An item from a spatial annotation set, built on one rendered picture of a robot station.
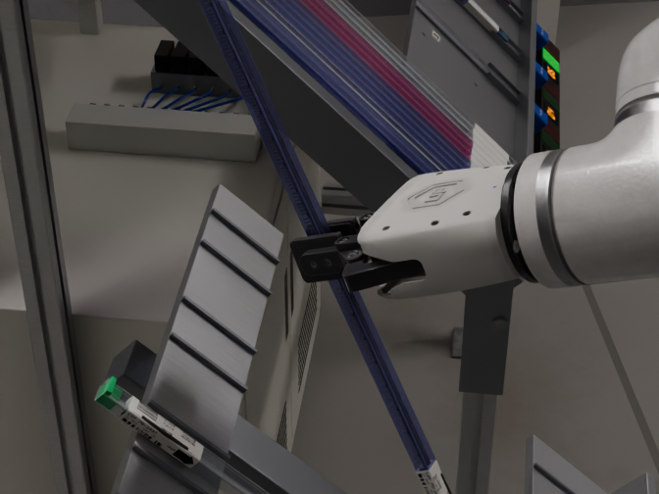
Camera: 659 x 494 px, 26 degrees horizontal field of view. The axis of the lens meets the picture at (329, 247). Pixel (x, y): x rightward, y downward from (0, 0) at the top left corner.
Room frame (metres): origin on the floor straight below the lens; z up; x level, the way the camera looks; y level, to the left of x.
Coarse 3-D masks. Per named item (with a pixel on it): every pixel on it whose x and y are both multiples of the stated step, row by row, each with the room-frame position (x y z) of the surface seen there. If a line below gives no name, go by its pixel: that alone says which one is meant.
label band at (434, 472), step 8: (424, 472) 0.71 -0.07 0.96; (432, 472) 0.71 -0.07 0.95; (440, 472) 0.71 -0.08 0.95; (424, 480) 0.71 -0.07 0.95; (432, 480) 0.70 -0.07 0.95; (440, 480) 0.71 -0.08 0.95; (424, 488) 0.71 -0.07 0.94; (432, 488) 0.70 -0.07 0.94; (440, 488) 0.70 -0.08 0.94; (448, 488) 0.71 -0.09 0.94
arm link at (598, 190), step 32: (640, 128) 0.69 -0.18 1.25; (576, 160) 0.69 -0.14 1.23; (608, 160) 0.68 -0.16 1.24; (640, 160) 0.67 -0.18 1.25; (576, 192) 0.67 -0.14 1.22; (608, 192) 0.66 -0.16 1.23; (640, 192) 0.65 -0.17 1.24; (576, 224) 0.66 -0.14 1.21; (608, 224) 0.65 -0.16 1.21; (640, 224) 0.64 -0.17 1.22; (576, 256) 0.66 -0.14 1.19; (608, 256) 0.65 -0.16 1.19; (640, 256) 0.64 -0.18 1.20
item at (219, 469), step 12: (96, 396) 0.67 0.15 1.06; (108, 396) 0.67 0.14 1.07; (120, 396) 0.67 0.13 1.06; (132, 396) 0.68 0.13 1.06; (108, 408) 0.67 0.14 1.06; (120, 408) 0.67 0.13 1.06; (204, 456) 0.67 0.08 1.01; (216, 456) 0.67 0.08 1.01; (192, 468) 0.66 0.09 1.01; (204, 468) 0.66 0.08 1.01; (216, 468) 0.66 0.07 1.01; (228, 468) 0.67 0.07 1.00; (216, 480) 0.66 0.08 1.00; (228, 480) 0.66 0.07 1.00; (240, 480) 0.66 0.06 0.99; (228, 492) 0.66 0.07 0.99; (240, 492) 0.66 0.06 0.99; (252, 492) 0.66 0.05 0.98; (264, 492) 0.67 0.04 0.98
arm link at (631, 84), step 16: (640, 32) 0.75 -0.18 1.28; (656, 32) 0.73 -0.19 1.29; (640, 48) 0.74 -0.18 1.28; (656, 48) 0.73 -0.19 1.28; (624, 64) 0.74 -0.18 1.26; (640, 64) 0.73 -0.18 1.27; (656, 64) 0.72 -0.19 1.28; (624, 80) 0.73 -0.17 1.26; (640, 80) 0.72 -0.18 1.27; (656, 80) 0.71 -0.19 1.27; (624, 96) 0.72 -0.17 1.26; (640, 96) 0.71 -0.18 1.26
